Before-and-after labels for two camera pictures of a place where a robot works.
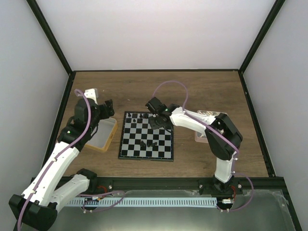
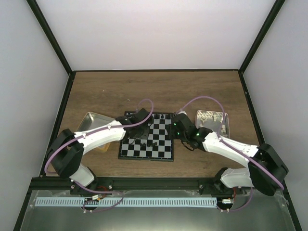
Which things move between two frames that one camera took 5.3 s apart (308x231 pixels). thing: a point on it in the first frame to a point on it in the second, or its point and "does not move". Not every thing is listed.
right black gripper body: x=157 y=124 to x=173 y=135
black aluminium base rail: x=100 y=184 does not move
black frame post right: x=276 y=9 does not move
